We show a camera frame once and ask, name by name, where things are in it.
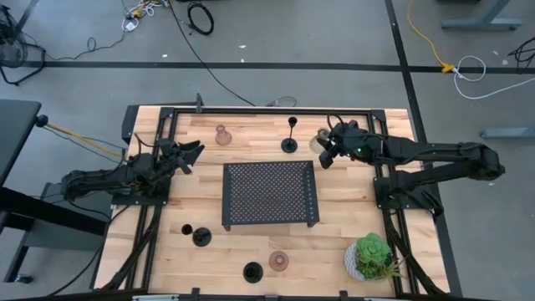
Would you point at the grey table foot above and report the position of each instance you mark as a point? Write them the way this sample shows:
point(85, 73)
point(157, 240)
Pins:
point(510, 133)
point(480, 23)

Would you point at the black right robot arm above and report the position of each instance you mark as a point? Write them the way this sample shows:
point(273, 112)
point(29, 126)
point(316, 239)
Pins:
point(439, 152)

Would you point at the clear ribbed glass candle holder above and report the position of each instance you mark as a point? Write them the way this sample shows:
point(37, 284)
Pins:
point(317, 145)

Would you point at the green succulent in white pot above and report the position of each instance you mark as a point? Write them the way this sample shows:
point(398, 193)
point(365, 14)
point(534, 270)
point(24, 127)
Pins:
point(370, 255)

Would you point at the black perforated metal riser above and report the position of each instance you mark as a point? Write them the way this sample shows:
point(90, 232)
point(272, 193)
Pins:
point(269, 192)

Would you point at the pink ribbed glass candle holder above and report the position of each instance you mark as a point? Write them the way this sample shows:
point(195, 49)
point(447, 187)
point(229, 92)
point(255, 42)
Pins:
point(222, 138)
point(278, 262)

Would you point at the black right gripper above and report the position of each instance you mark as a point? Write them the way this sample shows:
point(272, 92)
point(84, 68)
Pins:
point(355, 142)

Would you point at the black aluminium table frame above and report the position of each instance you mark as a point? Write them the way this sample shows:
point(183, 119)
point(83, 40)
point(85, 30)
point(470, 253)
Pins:
point(271, 111)

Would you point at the black floor fan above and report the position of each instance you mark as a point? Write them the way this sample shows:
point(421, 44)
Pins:
point(12, 50)

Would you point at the black desk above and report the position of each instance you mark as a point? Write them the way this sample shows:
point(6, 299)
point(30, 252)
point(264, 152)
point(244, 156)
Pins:
point(16, 125)

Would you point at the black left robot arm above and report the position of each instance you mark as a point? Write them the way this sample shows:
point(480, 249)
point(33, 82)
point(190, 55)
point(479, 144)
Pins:
point(96, 180)

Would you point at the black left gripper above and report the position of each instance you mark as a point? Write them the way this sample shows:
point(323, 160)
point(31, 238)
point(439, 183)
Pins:
point(169, 154)

